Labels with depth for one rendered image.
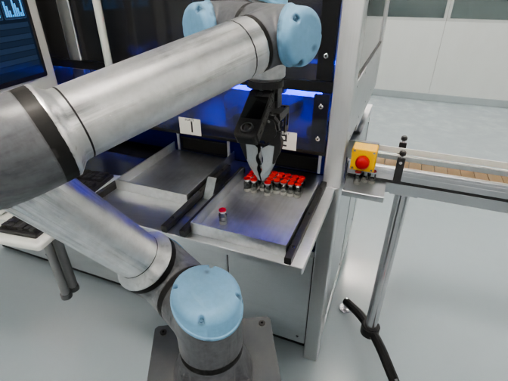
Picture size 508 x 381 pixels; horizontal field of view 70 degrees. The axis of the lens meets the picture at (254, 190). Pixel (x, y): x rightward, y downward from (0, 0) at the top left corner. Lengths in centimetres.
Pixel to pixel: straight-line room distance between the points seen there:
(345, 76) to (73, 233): 79
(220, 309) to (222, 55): 37
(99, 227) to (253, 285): 107
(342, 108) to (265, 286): 81
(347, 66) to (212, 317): 74
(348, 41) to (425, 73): 472
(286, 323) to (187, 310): 109
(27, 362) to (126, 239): 147
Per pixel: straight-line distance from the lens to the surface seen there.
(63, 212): 54
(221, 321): 60
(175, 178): 124
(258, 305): 163
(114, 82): 39
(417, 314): 210
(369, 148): 112
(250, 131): 64
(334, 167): 115
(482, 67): 579
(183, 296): 61
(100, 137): 38
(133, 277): 67
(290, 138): 115
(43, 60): 150
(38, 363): 200
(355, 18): 104
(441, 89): 580
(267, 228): 97
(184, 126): 130
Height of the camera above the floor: 145
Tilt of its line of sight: 30 degrees down
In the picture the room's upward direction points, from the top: straight up
